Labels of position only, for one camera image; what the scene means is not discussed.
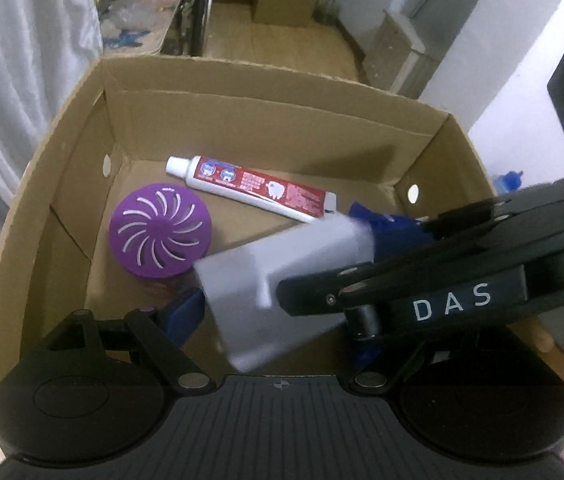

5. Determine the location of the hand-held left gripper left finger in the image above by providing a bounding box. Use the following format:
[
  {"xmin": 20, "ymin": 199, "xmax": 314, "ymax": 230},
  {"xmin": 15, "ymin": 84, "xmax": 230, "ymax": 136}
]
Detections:
[{"xmin": 44, "ymin": 287, "xmax": 213, "ymax": 395}]

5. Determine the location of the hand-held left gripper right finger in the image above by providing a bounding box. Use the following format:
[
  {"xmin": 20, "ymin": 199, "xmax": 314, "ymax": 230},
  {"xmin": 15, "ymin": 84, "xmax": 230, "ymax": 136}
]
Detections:
[{"xmin": 352, "ymin": 337, "xmax": 462, "ymax": 396}]

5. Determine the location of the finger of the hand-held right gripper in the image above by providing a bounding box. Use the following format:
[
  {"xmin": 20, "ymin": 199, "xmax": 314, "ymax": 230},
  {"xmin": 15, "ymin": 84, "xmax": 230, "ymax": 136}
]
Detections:
[
  {"xmin": 372, "ymin": 195, "xmax": 512, "ymax": 266},
  {"xmin": 277, "ymin": 260, "xmax": 387, "ymax": 318}
]

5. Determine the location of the small white carton box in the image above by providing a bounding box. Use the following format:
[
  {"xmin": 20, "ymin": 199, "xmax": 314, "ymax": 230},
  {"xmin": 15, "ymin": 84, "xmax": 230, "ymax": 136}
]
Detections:
[{"xmin": 194, "ymin": 212, "xmax": 375, "ymax": 373}]

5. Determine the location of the purple air freshener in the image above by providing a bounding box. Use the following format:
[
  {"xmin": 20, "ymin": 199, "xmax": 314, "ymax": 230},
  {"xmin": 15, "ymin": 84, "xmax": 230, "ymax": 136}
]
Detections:
[{"xmin": 108, "ymin": 183, "xmax": 214, "ymax": 281}]

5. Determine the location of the red toothpaste tube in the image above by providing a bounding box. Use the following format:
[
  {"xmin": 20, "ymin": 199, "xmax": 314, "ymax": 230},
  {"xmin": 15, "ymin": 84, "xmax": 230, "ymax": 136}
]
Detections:
[{"xmin": 165, "ymin": 155, "xmax": 337, "ymax": 223}]

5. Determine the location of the large brown cardboard box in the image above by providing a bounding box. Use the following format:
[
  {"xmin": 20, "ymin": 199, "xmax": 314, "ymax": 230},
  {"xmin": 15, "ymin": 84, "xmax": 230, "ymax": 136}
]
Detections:
[{"xmin": 0, "ymin": 55, "xmax": 500, "ymax": 396}]

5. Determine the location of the small wooden cabinet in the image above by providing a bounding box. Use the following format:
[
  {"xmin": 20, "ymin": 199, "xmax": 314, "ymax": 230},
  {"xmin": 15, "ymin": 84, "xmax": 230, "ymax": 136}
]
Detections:
[{"xmin": 362, "ymin": 9, "xmax": 443, "ymax": 98}]

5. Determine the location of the small brown cardboard box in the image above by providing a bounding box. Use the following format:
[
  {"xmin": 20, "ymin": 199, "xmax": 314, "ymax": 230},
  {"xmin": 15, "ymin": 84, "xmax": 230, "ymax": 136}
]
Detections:
[{"xmin": 253, "ymin": 0, "xmax": 323, "ymax": 27}]

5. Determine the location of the grey curtain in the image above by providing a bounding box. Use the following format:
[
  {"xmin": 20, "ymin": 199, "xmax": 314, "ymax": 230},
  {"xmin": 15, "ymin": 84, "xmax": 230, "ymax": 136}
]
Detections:
[{"xmin": 0, "ymin": 0, "xmax": 105, "ymax": 248}]

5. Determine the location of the cluttered side table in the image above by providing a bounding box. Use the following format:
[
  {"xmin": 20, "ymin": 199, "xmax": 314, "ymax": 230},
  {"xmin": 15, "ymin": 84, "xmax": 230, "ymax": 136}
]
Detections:
[{"xmin": 94, "ymin": 0, "xmax": 197, "ymax": 56}]

